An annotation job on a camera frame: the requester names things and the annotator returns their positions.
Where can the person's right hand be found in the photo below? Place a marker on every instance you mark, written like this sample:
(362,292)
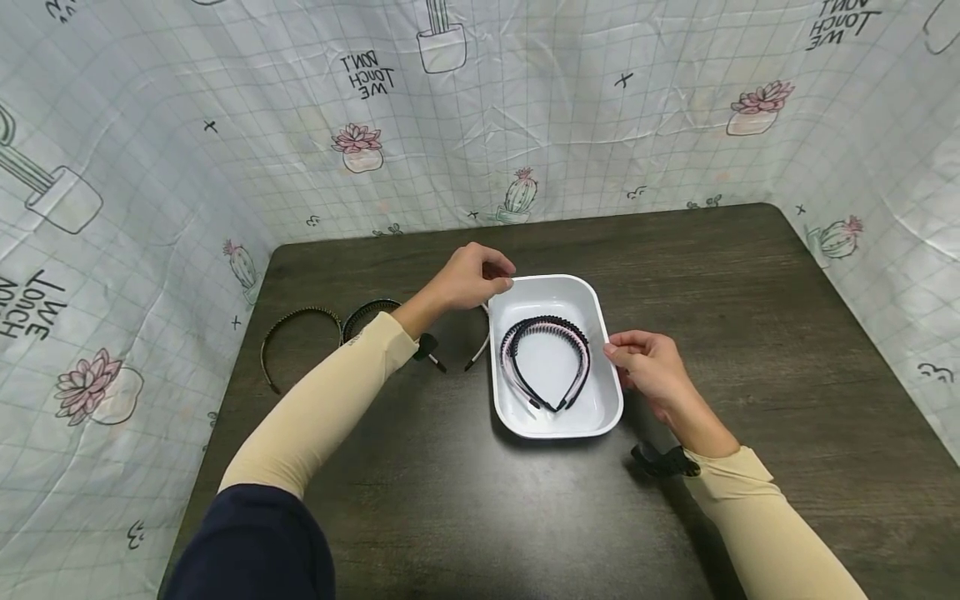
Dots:
(660,371)

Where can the person's left hand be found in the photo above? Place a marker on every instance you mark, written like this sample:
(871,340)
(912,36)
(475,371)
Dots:
(461,283)

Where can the person's left fingers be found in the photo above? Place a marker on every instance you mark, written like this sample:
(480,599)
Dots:
(491,257)

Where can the person's left thumb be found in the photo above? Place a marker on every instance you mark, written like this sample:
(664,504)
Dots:
(501,285)

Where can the person's right fingers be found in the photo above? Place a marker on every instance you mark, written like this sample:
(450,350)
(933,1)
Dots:
(626,352)

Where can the white plastic tray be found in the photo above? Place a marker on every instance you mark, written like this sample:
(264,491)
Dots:
(551,367)

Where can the person's right forearm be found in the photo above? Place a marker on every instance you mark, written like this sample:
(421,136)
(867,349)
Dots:
(757,517)

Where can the person's left forearm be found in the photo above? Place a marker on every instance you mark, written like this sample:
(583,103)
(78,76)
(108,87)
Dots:
(330,400)

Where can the black toothed headband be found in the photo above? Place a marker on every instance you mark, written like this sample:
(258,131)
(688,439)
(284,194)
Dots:
(564,327)

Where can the white headband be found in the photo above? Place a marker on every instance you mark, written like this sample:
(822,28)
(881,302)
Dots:
(480,350)

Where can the pink headband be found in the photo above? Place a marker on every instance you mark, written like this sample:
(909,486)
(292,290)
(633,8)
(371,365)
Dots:
(507,360)

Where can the dark green headband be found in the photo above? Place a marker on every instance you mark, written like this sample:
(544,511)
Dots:
(367,312)

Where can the gold studded headband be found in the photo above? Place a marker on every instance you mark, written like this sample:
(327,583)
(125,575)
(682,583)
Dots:
(300,313)

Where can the person's body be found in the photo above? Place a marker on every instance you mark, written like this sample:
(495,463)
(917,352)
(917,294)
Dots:
(251,546)

